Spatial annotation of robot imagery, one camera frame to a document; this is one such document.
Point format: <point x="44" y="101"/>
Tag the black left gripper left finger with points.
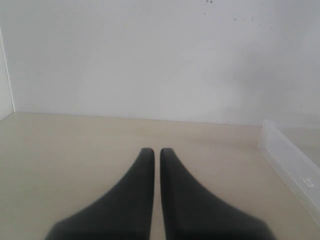
<point x="123" y="213"/>

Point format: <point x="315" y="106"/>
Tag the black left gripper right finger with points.
<point x="191" y="212"/>

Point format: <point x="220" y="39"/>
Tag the clear plastic container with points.
<point x="293" y="151"/>

